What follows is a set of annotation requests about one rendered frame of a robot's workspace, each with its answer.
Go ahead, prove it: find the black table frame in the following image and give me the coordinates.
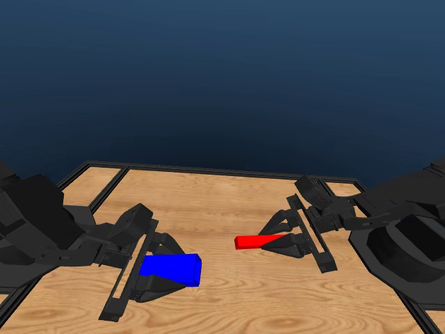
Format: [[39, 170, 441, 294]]
[[0, 160, 445, 334]]

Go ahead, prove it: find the blue hollow socket block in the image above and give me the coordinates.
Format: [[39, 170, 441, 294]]
[[138, 253, 203, 287]]

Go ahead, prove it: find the thin red peg bar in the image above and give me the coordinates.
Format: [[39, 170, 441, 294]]
[[234, 234, 288, 251]]

